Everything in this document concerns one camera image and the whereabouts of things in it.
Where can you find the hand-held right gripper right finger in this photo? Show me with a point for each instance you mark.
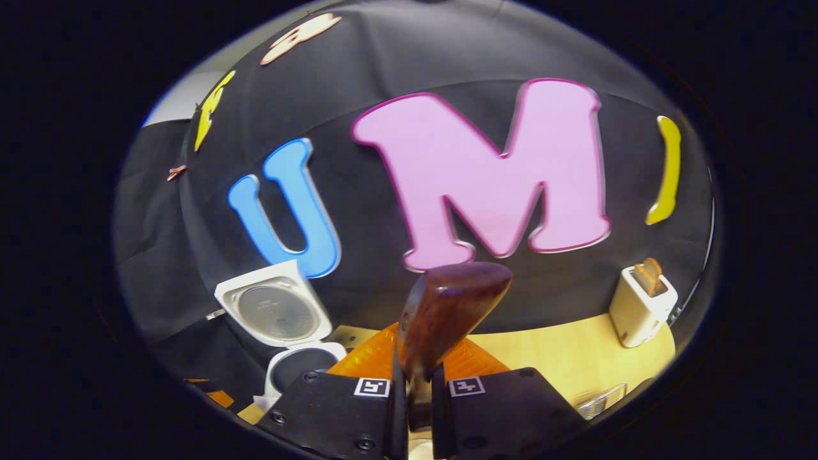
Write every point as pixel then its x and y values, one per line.
pixel 505 415

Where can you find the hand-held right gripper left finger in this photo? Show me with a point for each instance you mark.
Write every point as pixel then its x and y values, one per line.
pixel 332 415

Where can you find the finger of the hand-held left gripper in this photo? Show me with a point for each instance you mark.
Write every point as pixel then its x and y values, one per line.
pixel 220 398

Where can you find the white rice cooker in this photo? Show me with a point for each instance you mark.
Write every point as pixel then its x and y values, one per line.
pixel 275 313

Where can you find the brown wooden spoon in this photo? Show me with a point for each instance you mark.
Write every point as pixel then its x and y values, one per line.
pixel 447 313

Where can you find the white backdrop clip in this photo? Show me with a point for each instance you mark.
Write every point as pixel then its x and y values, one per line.
pixel 215 314

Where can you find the white toaster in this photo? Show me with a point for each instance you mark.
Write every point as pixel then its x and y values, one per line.
pixel 636 316

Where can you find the toast slice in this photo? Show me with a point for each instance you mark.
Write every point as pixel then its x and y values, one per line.
pixel 648 278

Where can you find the copper backdrop clip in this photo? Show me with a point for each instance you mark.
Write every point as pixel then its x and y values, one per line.
pixel 176 172

